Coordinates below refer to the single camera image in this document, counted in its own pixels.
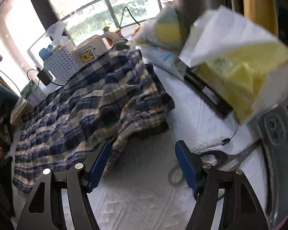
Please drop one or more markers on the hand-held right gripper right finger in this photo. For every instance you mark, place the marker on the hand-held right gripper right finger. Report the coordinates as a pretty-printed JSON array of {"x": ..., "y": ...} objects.
[{"x": 186, "y": 165}]

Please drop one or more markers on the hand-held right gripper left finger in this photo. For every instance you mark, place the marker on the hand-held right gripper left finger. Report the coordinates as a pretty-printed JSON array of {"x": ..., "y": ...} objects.
[{"x": 99, "y": 165}]

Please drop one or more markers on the plaid flannel shirt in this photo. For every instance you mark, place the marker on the plaid flannel shirt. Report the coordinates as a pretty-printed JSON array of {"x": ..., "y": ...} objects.
[{"x": 74, "y": 115}]

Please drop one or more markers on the black cylinder case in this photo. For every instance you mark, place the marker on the black cylinder case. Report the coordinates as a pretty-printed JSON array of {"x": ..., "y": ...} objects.
[{"x": 211, "y": 95}]

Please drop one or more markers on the white green carton box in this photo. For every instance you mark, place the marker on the white green carton box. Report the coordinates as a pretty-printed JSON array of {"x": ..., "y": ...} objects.
[{"x": 32, "y": 95}]

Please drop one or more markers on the grey smartphone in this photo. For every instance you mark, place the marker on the grey smartphone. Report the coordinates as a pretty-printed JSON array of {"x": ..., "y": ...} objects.
[{"x": 276, "y": 129}]

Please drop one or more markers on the beige storage basket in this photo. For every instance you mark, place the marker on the beige storage basket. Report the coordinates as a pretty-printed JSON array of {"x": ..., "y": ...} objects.
[{"x": 18, "y": 112}]

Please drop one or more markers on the black power charger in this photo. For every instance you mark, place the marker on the black power charger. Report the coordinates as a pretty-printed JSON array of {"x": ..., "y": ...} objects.
[{"x": 45, "y": 76}]

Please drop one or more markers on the yellow tissue pack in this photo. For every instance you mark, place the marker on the yellow tissue pack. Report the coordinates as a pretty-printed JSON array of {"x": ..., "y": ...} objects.
[{"x": 242, "y": 76}]

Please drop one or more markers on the white plastic basket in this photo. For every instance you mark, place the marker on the white plastic basket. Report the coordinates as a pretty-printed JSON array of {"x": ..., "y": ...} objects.
[{"x": 62, "y": 64}]

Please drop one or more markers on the bear print mug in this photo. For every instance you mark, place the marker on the bear print mug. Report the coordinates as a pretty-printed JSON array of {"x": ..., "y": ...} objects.
[{"x": 86, "y": 52}]

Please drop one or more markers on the small green figurine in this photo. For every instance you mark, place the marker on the small green figurine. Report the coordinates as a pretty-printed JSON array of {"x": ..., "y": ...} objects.
[{"x": 121, "y": 44}]

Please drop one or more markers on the blue bottle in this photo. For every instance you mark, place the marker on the blue bottle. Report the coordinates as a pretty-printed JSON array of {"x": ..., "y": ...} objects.
[{"x": 45, "y": 52}]

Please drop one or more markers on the white yellow-dot tissue pack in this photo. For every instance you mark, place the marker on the white yellow-dot tissue pack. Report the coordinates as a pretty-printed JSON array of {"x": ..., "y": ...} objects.
[{"x": 165, "y": 28}]

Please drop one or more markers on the white crumpled tissue bag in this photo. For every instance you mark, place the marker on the white crumpled tissue bag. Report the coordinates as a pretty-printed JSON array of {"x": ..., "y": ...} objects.
[{"x": 56, "y": 28}]

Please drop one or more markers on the balcony railing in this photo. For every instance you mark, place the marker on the balcony railing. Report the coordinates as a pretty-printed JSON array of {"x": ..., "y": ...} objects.
[{"x": 111, "y": 14}]

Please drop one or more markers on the yellow curtain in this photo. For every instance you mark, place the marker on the yellow curtain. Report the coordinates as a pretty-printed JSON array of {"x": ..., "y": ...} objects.
[{"x": 256, "y": 0}]

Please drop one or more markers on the dark window frame post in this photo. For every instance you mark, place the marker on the dark window frame post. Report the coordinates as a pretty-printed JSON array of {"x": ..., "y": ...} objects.
[{"x": 43, "y": 2}]

